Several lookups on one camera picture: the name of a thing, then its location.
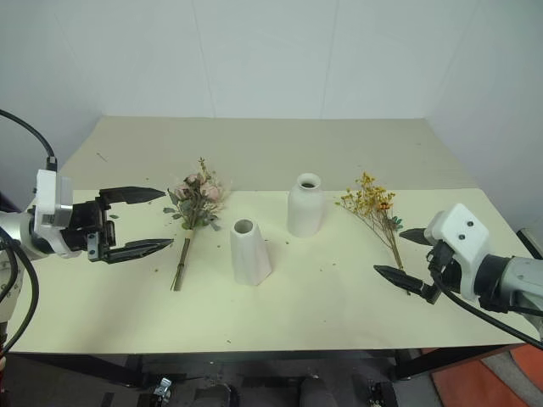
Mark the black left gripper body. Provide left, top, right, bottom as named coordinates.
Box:
left=59, top=197, right=118, bottom=264

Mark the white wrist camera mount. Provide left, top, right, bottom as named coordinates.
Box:
left=31, top=169, right=76, bottom=259
left=423, top=203, right=492, bottom=303

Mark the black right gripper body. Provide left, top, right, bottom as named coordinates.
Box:
left=421, top=240, right=463, bottom=305

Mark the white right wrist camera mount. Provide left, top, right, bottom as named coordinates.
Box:
left=423, top=203, right=492, bottom=303

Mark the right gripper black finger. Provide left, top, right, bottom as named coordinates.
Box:
left=372, top=265, right=426, bottom=298
left=399, top=227, right=433, bottom=246

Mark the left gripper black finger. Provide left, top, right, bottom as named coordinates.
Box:
left=98, top=185, right=167, bottom=210
left=103, top=238, right=176, bottom=265

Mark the yellow dried flower bunch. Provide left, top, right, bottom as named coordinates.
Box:
left=334, top=170, right=411, bottom=297

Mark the black metal table frame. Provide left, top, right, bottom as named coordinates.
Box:
left=8, top=344, right=528, bottom=392

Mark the black object at table side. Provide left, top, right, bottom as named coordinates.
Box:
left=515, top=227, right=543, bottom=260

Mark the white angular ceramic vase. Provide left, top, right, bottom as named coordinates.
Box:
left=229, top=218, right=273, bottom=286

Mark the orange floor mat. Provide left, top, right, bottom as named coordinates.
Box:
left=428, top=343, right=543, bottom=407

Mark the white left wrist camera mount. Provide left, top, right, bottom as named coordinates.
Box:
left=31, top=169, right=76, bottom=259

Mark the silver metal clamp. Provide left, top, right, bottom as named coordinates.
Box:
left=148, top=374, right=174, bottom=404

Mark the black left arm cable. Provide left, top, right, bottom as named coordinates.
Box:
left=0, top=109, right=59, bottom=354

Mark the white bottle-shaped ceramic vase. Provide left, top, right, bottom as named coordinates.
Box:
left=286, top=172, right=327, bottom=239

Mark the pink rose flower bouquet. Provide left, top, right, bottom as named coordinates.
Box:
left=163, top=157, right=232, bottom=293

